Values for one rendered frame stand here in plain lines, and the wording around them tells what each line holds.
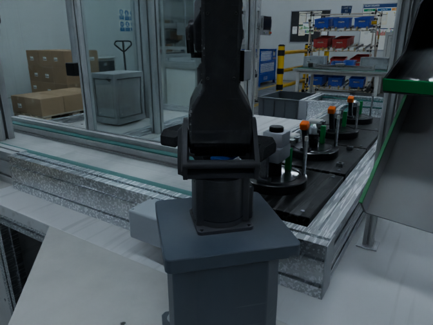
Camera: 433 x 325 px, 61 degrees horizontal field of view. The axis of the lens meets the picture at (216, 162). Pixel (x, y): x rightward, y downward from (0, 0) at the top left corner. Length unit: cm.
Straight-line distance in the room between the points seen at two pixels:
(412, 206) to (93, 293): 54
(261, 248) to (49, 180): 73
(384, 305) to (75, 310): 49
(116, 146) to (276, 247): 88
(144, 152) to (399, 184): 73
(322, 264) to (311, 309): 7
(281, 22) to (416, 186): 1158
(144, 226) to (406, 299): 47
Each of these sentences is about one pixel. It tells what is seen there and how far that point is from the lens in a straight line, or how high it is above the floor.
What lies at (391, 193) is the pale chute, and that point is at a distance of 68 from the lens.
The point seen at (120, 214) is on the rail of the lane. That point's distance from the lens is 86.
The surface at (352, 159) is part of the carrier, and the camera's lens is 101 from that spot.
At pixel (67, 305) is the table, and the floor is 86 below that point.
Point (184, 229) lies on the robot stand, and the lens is 43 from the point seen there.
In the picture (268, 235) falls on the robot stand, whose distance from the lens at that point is 42.
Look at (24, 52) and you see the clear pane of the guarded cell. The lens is 189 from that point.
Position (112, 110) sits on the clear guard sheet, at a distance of 128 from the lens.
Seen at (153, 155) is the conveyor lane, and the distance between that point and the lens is 110.
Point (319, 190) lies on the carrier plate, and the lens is 78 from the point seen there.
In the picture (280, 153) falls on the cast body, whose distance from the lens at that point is 75.
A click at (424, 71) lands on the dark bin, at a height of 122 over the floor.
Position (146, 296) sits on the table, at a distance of 66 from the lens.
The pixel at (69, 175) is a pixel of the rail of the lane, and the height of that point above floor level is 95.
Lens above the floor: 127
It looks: 19 degrees down
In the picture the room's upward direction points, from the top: straight up
